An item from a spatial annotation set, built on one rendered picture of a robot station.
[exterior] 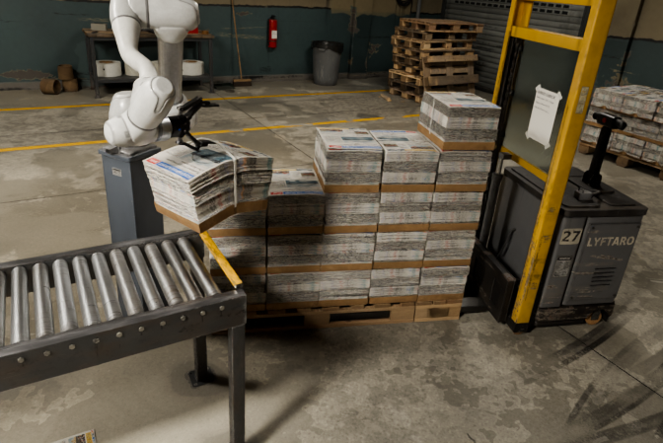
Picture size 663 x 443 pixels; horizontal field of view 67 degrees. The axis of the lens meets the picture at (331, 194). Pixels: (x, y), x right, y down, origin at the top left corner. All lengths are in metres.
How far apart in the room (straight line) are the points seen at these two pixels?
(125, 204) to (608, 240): 2.57
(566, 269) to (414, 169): 1.08
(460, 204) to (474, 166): 0.22
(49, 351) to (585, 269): 2.65
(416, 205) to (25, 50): 7.10
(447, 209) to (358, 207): 0.49
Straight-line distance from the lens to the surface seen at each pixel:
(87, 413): 2.62
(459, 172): 2.70
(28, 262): 2.14
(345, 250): 2.68
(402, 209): 2.66
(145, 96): 1.60
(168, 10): 2.09
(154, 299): 1.81
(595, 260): 3.21
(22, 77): 8.87
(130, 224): 2.67
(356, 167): 2.50
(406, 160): 2.56
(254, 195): 2.01
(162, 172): 1.90
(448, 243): 2.86
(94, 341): 1.72
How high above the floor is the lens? 1.82
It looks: 23 degrees down
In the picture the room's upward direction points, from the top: 4 degrees clockwise
